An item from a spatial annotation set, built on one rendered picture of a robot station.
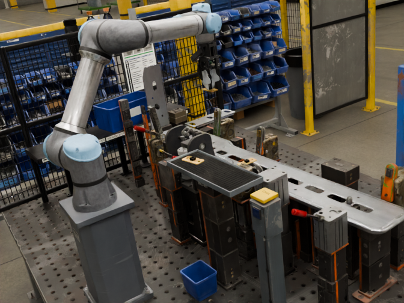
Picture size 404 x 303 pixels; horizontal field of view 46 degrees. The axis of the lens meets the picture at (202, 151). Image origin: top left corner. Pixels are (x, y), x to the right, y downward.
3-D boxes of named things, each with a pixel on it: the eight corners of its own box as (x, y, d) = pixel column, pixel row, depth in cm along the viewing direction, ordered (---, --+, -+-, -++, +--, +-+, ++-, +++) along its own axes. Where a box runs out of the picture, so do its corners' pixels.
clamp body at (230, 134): (246, 180, 256) (238, 118, 243) (228, 187, 250) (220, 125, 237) (235, 175, 263) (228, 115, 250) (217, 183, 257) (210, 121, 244)
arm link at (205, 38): (192, 32, 203) (207, 28, 207) (193, 43, 205) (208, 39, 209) (201, 33, 197) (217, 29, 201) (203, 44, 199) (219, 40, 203)
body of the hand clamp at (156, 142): (177, 202, 242) (165, 138, 228) (165, 207, 238) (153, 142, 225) (170, 199, 246) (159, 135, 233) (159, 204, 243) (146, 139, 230)
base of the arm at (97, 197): (81, 217, 156) (74, 190, 152) (68, 201, 168) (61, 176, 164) (124, 201, 163) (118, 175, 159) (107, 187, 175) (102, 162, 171)
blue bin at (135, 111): (158, 115, 270) (154, 93, 265) (113, 133, 252) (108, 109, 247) (141, 111, 282) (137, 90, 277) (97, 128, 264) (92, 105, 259)
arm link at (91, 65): (55, 168, 159) (104, 12, 160) (35, 159, 170) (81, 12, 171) (85, 175, 168) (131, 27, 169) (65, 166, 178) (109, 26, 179)
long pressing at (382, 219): (419, 210, 154) (419, 205, 153) (376, 238, 143) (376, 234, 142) (184, 125, 262) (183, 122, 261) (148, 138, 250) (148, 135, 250)
